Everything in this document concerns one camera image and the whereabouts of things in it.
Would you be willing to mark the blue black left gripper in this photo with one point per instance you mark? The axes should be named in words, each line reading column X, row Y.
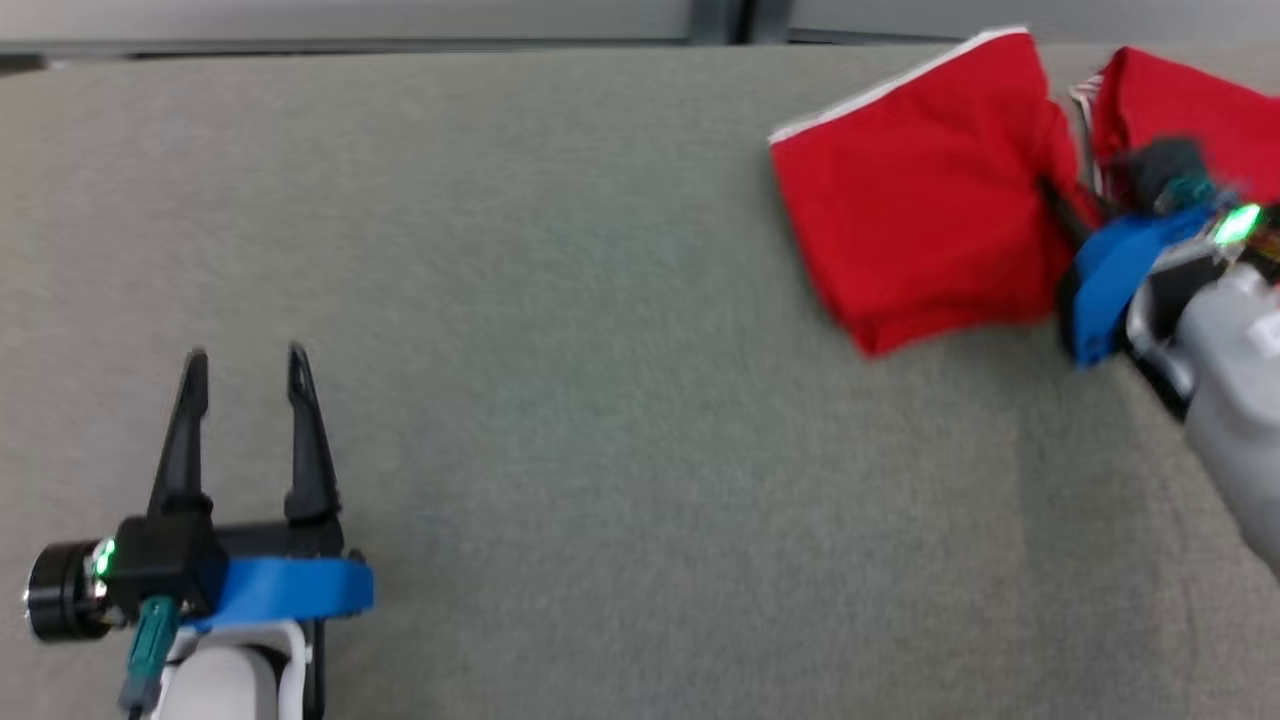
column 290, row 590

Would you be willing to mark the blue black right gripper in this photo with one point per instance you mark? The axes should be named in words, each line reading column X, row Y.
column 1105, row 290

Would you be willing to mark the red white basketball shorts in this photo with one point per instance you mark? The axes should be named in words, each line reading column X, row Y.
column 920, row 200

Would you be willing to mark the red white jersey shirt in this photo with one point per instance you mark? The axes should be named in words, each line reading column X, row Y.
column 1180, row 100

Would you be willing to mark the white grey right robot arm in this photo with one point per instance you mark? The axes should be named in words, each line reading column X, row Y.
column 1230, row 400

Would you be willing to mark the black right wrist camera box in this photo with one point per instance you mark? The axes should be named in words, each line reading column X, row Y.
column 1160, row 165

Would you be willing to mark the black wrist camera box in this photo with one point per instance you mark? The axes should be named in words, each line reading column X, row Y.
column 160, row 560
column 1160, row 165

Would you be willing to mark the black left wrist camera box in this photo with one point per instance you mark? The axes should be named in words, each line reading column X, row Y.
column 160, row 560

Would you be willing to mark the grey partition post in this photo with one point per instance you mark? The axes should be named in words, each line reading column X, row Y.
column 715, row 15

